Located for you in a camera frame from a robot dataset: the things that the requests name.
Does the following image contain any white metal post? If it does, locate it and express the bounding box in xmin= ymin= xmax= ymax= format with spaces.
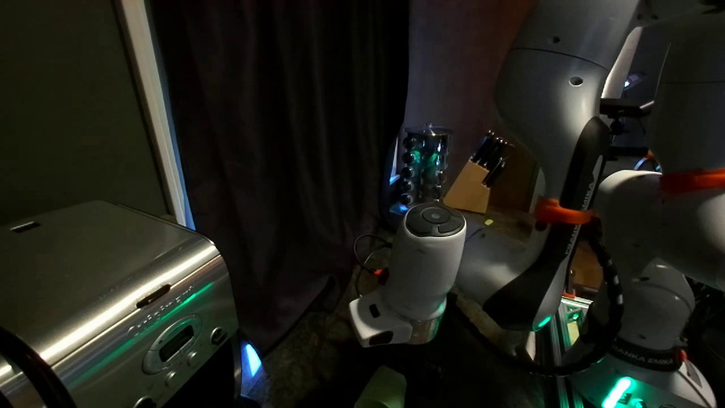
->
xmin=600 ymin=28 xmax=646 ymax=101

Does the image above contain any orange cable tie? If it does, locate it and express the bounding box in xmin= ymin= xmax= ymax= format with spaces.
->
xmin=533 ymin=194 xmax=598 ymax=228

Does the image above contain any dark curtain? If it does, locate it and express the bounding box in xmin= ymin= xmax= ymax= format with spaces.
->
xmin=148 ymin=0 xmax=415 ymax=352

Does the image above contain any metal spice rack carousel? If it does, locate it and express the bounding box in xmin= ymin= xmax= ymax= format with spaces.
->
xmin=383 ymin=123 xmax=453 ymax=230

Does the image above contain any silver toaster oven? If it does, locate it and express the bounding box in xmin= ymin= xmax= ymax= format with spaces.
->
xmin=0 ymin=196 xmax=268 ymax=408

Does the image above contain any small box with green label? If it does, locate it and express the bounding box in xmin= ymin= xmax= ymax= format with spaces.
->
xmin=556 ymin=293 xmax=596 ymax=344

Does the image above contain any white vertical frame strip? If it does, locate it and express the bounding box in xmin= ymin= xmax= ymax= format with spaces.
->
xmin=113 ymin=0 xmax=200 ymax=230

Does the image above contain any wooden knife block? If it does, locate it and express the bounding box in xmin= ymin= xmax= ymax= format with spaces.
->
xmin=443 ymin=130 xmax=533 ymax=217

